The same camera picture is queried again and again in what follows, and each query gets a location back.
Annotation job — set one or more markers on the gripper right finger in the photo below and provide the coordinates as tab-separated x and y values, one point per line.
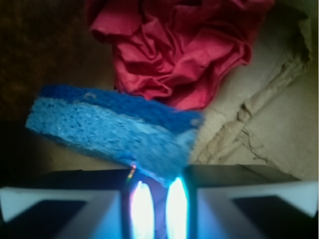
241	202

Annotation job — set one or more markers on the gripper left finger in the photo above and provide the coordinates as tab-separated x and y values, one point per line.
107	204

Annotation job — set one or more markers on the blue sponge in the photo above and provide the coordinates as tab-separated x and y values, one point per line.
128	130

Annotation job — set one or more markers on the brown paper bag bin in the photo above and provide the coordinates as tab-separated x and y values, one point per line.
264	113

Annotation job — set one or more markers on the red crumpled cloth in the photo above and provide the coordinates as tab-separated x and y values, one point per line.
176	51

